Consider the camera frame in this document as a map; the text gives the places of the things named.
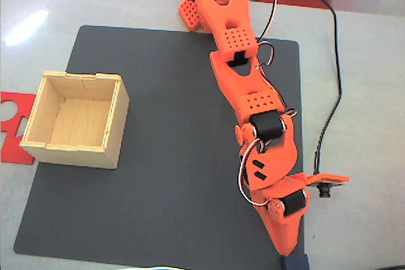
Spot blue cube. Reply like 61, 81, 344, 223
278, 253, 310, 270

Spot open wooden box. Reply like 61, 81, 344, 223
19, 70, 130, 170

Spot dark grey mat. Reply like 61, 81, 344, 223
13, 24, 306, 270

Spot red cutout sheet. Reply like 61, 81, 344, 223
0, 91, 37, 166

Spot black camera on orange bracket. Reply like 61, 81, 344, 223
303, 173, 351, 200

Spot black camera cable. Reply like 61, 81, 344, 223
252, 0, 344, 176

